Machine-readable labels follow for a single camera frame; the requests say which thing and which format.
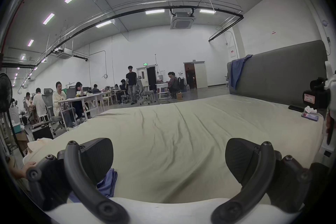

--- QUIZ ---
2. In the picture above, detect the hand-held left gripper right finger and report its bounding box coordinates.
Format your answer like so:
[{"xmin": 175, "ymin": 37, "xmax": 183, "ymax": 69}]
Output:
[{"xmin": 211, "ymin": 138, "xmax": 329, "ymax": 224}]

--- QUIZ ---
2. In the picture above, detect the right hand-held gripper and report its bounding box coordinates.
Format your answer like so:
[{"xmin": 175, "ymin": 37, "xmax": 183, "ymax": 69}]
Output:
[{"xmin": 303, "ymin": 60, "xmax": 336, "ymax": 146}]

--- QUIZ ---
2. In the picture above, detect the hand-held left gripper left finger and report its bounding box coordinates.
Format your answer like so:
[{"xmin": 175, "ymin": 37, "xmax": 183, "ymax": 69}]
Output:
[{"xmin": 27, "ymin": 138, "xmax": 130, "ymax": 224}]

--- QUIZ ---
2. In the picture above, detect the person's right hand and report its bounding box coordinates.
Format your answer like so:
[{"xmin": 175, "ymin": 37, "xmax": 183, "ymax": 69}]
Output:
[{"xmin": 325, "ymin": 110, "xmax": 336, "ymax": 142}]

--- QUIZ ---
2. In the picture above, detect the phone with purple case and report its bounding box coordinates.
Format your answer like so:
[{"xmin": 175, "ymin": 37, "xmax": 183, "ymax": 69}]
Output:
[{"xmin": 301, "ymin": 112, "xmax": 319, "ymax": 122}]

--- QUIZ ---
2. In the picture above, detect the blue garment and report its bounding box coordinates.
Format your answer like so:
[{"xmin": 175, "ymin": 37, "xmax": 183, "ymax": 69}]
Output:
[{"xmin": 69, "ymin": 168, "xmax": 118, "ymax": 203}]

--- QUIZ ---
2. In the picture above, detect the grey padded headboard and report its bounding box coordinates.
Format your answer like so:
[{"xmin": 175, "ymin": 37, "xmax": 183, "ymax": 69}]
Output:
[{"xmin": 227, "ymin": 40, "xmax": 328, "ymax": 108}]

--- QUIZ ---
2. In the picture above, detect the grey office chair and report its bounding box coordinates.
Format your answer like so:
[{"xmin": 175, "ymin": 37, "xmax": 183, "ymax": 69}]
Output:
[
  {"xmin": 41, "ymin": 88, "xmax": 67, "ymax": 135},
  {"xmin": 138, "ymin": 79, "xmax": 156, "ymax": 105}
]

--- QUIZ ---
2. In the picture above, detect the row of tables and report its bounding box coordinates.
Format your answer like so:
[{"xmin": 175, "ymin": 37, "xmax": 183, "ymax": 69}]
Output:
[{"xmin": 57, "ymin": 88, "xmax": 127, "ymax": 124}]

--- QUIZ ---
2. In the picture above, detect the blue cloth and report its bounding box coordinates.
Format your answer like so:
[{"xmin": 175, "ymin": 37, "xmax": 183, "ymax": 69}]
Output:
[{"xmin": 230, "ymin": 54, "xmax": 254, "ymax": 90}]

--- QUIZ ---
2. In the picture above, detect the bed with pale green sheet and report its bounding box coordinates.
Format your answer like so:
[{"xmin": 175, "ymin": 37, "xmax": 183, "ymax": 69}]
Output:
[{"xmin": 22, "ymin": 94, "xmax": 325, "ymax": 205}]

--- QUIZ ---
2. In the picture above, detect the black standing fan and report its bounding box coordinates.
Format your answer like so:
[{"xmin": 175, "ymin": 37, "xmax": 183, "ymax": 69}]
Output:
[{"xmin": 0, "ymin": 73, "xmax": 25, "ymax": 158}]

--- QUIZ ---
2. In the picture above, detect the group of people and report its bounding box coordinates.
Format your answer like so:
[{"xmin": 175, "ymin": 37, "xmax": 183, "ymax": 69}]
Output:
[{"xmin": 167, "ymin": 72, "xmax": 181, "ymax": 99}]

